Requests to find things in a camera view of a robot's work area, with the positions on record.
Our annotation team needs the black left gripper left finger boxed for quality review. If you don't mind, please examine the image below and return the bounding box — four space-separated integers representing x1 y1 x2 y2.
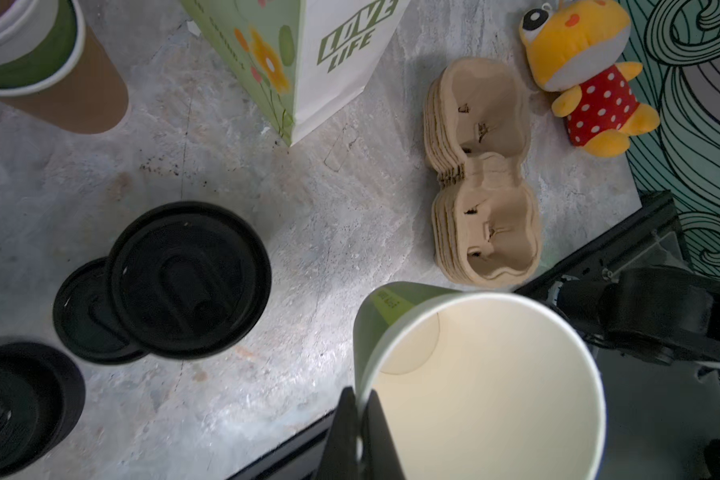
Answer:
314 387 359 480

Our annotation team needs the black coffee cup lid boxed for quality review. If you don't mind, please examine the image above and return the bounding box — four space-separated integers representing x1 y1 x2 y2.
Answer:
0 341 86 478
104 201 272 360

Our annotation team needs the stack of paper cups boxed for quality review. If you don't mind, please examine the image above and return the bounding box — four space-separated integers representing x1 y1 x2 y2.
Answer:
0 0 129 134

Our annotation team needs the yellow plush doll red dress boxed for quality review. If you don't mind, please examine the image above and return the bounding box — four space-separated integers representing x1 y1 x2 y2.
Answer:
519 0 660 158

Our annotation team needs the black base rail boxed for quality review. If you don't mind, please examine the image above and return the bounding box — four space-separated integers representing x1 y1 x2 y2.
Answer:
239 192 679 479

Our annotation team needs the white green paper takeout bag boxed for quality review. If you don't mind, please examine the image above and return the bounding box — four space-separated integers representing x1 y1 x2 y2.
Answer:
181 0 408 145

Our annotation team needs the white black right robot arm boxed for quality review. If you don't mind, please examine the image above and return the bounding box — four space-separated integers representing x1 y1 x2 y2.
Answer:
547 266 720 370

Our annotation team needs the brown pulp cup carrier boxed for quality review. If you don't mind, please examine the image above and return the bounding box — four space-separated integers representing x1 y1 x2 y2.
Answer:
423 57 542 289

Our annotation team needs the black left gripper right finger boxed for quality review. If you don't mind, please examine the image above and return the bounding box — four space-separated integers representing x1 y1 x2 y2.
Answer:
359 390 405 480

